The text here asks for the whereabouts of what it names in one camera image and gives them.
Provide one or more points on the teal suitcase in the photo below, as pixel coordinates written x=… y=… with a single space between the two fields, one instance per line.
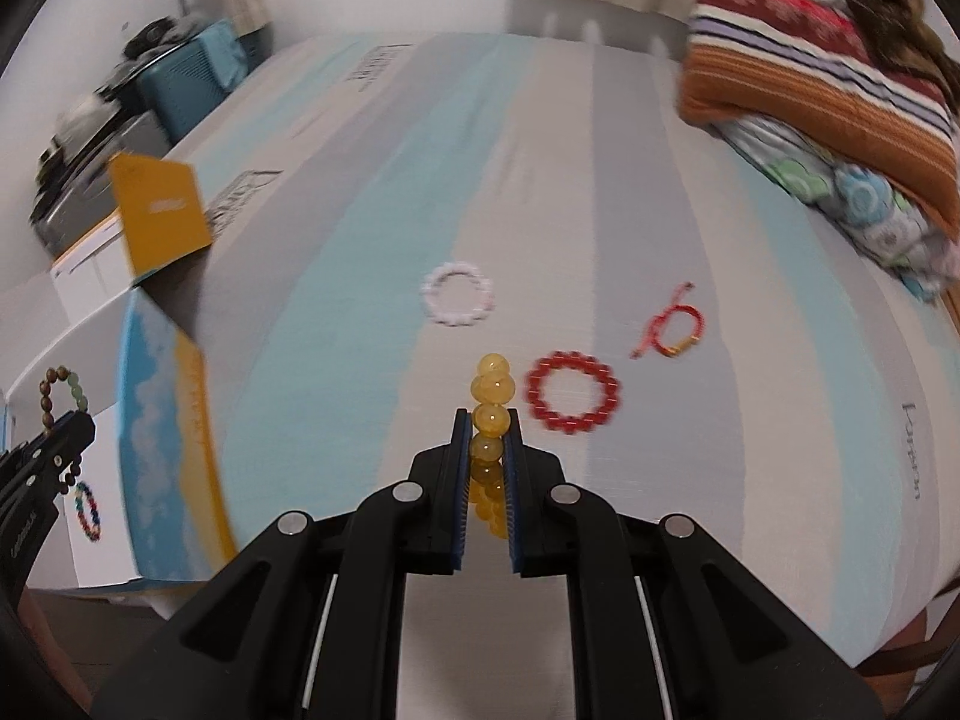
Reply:
x=191 y=82

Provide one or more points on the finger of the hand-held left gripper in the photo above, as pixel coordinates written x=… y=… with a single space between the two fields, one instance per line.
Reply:
x=71 y=439

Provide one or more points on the blue yellow cardboard box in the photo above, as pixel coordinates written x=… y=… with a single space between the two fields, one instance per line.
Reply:
x=161 y=405

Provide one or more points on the striped orange blanket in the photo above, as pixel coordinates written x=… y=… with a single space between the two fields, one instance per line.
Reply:
x=810 y=90

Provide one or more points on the dark clutter on suitcase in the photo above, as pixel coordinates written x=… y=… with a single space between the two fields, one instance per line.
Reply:
x=157 y=34

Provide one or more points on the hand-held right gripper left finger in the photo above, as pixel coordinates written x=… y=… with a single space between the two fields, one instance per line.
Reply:
x=459 y=491

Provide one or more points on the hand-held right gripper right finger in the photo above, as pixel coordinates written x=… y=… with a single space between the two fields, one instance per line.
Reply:
x=513 y=495

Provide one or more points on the grey suitcase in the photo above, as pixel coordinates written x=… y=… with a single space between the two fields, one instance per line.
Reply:
x=90 y=180

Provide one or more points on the floral quilt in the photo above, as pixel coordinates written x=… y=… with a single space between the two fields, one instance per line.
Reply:
x=847 y=195

